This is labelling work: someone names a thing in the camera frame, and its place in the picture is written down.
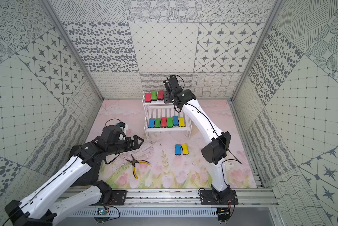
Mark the green eraser shelf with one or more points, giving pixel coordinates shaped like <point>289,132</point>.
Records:
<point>154,95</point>
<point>170,122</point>
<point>157,123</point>

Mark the blue eraser top shelf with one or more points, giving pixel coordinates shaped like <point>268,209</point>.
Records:
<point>178,149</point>

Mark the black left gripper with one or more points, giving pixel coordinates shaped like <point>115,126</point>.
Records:
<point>129,141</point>

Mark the blue eraser lower shelf right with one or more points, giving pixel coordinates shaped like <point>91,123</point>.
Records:
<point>175,120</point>

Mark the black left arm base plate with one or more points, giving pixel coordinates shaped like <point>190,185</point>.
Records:
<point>116,197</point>

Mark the red eraser lower shelf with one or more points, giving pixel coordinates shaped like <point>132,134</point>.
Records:
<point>163,123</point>

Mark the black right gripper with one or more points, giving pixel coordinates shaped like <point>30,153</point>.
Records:
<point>166,98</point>

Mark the white slatted two-tier shelf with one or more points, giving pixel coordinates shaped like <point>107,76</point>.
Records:
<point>158,109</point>

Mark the blue eraser shelf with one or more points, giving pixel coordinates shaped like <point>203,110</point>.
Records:
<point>151,123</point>
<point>178,149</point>
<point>175,120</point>

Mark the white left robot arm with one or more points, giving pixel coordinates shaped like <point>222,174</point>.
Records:
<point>41,208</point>

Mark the yellow eraser lower shelf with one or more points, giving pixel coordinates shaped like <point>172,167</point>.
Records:
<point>181,122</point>

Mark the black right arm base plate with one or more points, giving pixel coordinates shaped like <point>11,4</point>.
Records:
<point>213,197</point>

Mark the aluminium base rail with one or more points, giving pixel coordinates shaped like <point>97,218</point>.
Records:
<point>180,203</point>

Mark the yellow eraser top shelf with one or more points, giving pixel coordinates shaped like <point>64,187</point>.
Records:
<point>184,148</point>

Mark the blue eraser lower shelf left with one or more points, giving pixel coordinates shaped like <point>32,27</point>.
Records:
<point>151,123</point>

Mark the green eraser lower shelf right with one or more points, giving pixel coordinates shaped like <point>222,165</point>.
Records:
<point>170,122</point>

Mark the red eraser shelf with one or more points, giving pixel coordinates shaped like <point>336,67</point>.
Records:
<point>147,97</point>
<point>160,95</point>
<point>163,123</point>

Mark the yellow eraser shelf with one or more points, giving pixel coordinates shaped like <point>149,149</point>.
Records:
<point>184,148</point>
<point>181,122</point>

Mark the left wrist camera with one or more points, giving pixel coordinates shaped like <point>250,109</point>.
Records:
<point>124,127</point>

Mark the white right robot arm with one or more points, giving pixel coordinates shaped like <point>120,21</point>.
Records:
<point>216,141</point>

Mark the green eraser top shelf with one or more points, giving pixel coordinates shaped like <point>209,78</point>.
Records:
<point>154,95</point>

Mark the green eraser lower shelf left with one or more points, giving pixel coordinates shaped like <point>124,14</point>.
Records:
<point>157,123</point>

